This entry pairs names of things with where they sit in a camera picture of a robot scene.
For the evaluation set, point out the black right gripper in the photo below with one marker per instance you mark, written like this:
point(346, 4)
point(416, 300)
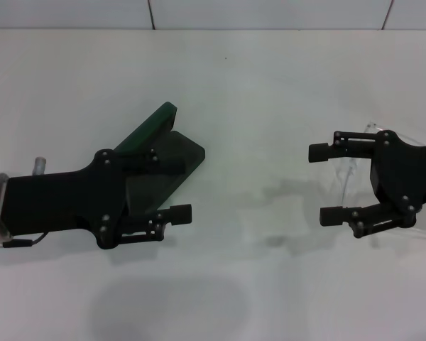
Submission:
point(404, 170)

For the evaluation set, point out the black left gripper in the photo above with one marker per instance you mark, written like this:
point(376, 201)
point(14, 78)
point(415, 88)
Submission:
point(64, 202)

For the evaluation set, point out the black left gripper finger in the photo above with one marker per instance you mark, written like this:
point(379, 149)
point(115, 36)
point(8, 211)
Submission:
point(174, 168)
point(181, 215)

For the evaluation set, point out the green glasses case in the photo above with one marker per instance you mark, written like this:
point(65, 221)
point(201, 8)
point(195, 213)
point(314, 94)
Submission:
point(152, 128)

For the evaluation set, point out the clear plastic glasses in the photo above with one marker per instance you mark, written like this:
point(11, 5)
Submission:
point(371, 125)

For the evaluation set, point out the silver left wrist stub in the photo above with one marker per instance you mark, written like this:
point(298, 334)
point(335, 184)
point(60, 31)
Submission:
point(39, 165)

